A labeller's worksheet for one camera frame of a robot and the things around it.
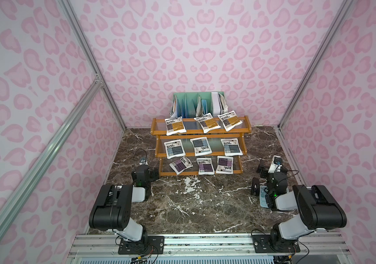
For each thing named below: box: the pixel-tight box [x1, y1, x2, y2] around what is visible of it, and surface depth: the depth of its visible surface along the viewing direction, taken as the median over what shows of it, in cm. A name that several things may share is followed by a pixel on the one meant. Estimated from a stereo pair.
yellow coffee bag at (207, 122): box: [193, 112, 221, 134], surface depth 82 cm
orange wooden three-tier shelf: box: [150, 115, 252, 177], surface depth 90 cm
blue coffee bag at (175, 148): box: [163, 139, 186, 159], surface depth 90 cm
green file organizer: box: [169, 91, 229, 119], surface depth 105 cm
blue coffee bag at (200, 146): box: [189, 136, 213, 157], surface depth 90 cm
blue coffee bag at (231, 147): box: [220, 138, 243, 157], surface depth 90 cm
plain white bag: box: [169, 156, 193, 175], surface depth 99 cm
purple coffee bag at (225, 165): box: [216, 155, 234, 175], surface depth 97 cm
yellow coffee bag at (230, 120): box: [217, 110, 243, 132], surface depth 83 cm
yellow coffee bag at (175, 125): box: [164, 116, 187, 136], surface depth 81 cm
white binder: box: [211, 91, 222, 118], surface depth 97 cm
